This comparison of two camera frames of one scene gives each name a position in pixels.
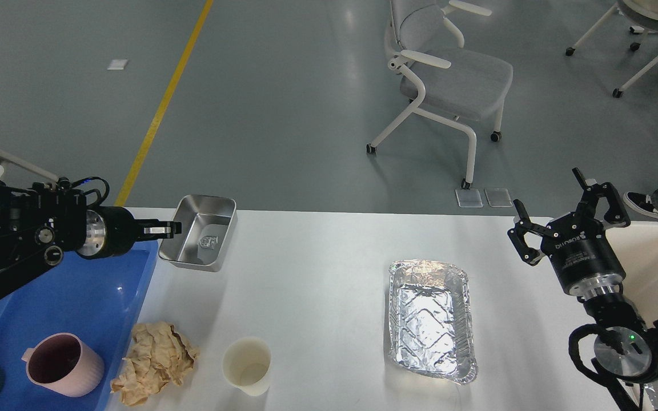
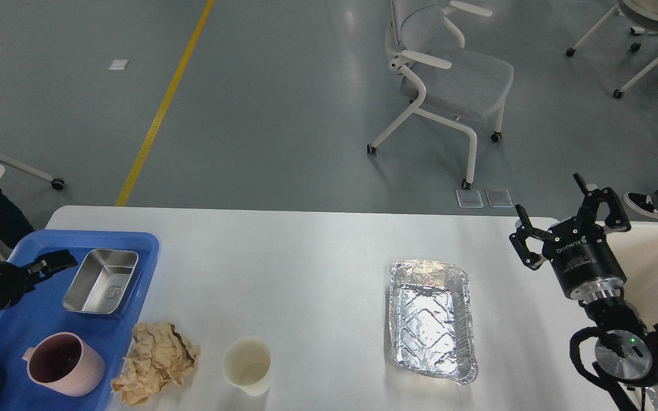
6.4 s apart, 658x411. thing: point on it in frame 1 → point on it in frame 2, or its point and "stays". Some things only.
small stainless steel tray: (207, 222) → (105, 282)
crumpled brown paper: (160, 356) stays
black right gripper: (588, 263) stays
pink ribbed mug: (64, 363) stays
